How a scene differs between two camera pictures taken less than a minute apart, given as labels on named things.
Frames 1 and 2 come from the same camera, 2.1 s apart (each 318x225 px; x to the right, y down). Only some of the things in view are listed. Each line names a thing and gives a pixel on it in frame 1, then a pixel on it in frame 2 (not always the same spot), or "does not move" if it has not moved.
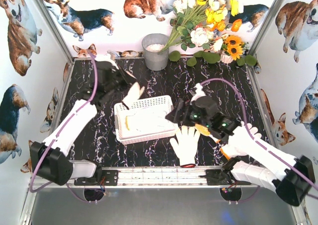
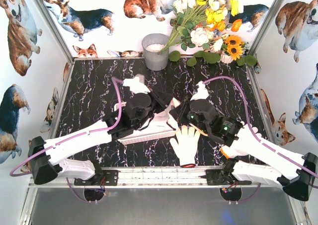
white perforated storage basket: (145, 120) does not move
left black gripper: (121, 76) -> (160, 102)
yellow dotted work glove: (202, 129) does not move
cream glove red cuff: (186, 147) does not move
